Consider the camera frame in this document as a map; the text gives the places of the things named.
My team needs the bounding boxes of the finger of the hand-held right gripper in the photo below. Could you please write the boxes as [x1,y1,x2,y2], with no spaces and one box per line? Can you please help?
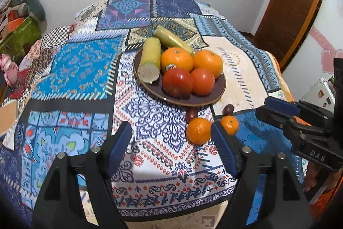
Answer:
[255,106,333,140]
[264,97,333,125]

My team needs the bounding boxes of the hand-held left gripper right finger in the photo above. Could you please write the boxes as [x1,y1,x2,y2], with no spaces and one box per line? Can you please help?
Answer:
[211,122,314,229]

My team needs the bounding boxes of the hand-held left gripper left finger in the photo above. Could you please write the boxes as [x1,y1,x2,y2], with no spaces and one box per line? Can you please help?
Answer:
[32,122,132,229]

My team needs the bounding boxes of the small tangerine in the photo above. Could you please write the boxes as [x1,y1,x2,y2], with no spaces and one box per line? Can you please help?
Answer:
[186,118,213,145]
[220,115,239,135]

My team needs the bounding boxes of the dark purple plate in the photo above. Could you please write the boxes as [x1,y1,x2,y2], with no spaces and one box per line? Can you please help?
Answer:
[133,41,226,107]

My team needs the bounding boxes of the red tomato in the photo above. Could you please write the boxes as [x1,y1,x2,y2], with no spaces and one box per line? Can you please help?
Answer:
[162,68,194,97]
[191,67,215,96]

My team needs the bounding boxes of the plain orange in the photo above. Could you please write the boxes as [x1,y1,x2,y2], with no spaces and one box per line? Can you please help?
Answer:
[193,49,224,79]

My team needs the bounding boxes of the short sugarcane piece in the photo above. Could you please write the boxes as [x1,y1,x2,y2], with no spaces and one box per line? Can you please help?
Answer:
[138,37,162,84]

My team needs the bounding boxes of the large orange with sticker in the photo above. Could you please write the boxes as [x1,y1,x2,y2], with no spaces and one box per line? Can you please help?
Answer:
[161,47,194,74]

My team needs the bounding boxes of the long sugarcane piece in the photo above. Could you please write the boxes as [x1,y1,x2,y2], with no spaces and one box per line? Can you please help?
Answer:
[153,25,194,55]

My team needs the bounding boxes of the person's right hand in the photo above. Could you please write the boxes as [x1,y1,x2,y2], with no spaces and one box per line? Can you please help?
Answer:
[303,161,326,192]

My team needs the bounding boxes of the orange striped bed sheet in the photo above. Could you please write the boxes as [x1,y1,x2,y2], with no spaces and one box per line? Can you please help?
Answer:
[268,53,296,101]

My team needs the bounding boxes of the white sticker-covered case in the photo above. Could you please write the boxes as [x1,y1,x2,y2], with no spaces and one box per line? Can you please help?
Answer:
[299,77,337,109]

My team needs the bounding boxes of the pink heart sticker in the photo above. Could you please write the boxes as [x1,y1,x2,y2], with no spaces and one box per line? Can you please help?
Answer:
[320,49,337,73]

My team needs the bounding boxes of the white sliding wardrobe door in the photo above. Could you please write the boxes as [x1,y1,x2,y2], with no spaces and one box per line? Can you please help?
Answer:
[281,0,343,101]

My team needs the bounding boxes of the patchwork printed blanket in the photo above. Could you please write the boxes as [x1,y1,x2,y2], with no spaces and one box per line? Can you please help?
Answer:
[0,0,306,229]

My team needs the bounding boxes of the brown wooden door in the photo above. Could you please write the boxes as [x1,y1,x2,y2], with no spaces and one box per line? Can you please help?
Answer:
[253,0,322,64]

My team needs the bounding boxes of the tan cardboard book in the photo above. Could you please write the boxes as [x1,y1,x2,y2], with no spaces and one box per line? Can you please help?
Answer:
[0,100,18,136]

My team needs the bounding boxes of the pink plush toy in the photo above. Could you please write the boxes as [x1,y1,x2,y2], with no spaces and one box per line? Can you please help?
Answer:
[0,54,20,88]

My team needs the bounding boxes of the orange cardboard box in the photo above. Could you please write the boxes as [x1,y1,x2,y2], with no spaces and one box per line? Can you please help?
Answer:
[7,17,25,32]

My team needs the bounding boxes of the grey plush pillow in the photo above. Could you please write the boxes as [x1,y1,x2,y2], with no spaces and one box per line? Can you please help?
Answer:
[11,0,46,22]

